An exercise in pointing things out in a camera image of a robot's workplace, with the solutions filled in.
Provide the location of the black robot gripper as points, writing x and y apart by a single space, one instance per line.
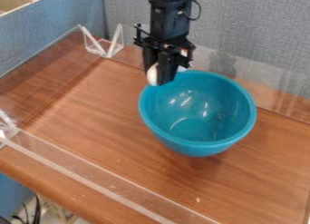
170 18

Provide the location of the white brown toy mushroom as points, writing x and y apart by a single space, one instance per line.
151 73

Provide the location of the blue plastic bowl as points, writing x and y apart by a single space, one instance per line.
199 114

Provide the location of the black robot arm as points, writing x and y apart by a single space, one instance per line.
166 46

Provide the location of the clear acrylic back barrier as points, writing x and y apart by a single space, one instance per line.
237 67

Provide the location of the clear acrylic barrier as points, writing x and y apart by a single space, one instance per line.
237 67
96 178

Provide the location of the blue partition with wooden shelf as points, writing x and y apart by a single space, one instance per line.
32 27

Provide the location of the clear acrylic front barrier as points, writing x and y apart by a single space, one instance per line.
96 178

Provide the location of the clear acrylic corner bracket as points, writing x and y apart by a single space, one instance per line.
102 47

